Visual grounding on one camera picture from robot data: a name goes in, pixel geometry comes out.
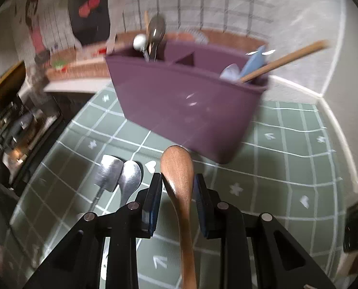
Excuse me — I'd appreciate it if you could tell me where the white spoon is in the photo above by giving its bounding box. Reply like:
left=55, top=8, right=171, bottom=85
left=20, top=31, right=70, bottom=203
left=219, top=63, right=241, bottom=83

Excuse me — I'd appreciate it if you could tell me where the purple utensil holder box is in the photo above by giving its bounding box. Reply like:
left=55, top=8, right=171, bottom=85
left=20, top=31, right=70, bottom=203
left=105, top=40, right=269, bottom=164

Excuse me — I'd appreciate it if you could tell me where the gas stove burner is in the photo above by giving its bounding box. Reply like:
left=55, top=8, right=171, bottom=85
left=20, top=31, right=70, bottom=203
left=0, top=97, right=62, bottom=188

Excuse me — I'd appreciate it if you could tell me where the small metal measuring scoop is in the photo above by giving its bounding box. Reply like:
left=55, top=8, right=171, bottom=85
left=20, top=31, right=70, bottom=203
left=88, top=155, right=124, bottom=212

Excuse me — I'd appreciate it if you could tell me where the cartoon kitchen wall sticker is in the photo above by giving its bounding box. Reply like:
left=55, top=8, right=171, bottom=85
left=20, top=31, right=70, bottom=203
left=13, top=0, right=275, bottom=76

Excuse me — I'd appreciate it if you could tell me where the metal spoon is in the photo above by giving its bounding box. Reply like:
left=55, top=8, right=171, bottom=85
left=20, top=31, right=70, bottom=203
left=118, top=160, right=142, bottom=207

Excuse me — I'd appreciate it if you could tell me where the green grid table mat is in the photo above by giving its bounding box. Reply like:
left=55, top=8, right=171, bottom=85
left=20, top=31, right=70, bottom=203
left=1, top=87, right=345, bottom=288

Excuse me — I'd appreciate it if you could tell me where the dark smoky plastic spoon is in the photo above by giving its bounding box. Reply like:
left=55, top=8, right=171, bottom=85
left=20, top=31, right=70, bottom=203
left=148, top=14, right=166, bottom=61

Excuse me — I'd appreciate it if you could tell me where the light blue plastic spoon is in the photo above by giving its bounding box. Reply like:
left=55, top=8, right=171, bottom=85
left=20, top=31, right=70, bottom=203
left=239, top=45, right=266, bottom=78

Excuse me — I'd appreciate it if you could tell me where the brown wooden spoon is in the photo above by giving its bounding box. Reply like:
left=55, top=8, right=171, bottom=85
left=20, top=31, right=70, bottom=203
left=160, top=145, right=197, bottom=288

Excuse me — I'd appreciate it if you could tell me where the white round-headed utensil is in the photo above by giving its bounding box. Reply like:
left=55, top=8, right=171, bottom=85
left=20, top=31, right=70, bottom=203
left=133, top=33, right=150, bottom=61

